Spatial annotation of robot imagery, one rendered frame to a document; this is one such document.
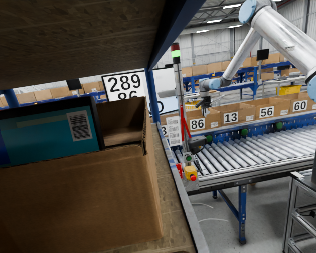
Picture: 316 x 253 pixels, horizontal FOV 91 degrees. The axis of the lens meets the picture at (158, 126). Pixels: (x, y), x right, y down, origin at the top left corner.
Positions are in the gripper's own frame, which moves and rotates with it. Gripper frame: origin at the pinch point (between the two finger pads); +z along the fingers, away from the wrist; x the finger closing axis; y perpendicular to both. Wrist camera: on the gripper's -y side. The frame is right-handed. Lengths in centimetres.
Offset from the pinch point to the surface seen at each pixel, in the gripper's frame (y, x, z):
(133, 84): -62, -52, -42
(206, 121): 4.2, 3.5, 7.2
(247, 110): 49.4, 3.6, 2.9
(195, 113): 2.1, 32.4, 3.9
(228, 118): 28.0, 3.4, 8.6
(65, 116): -65, -133, -41
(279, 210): 61, -33, 105
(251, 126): 50, -2, 20
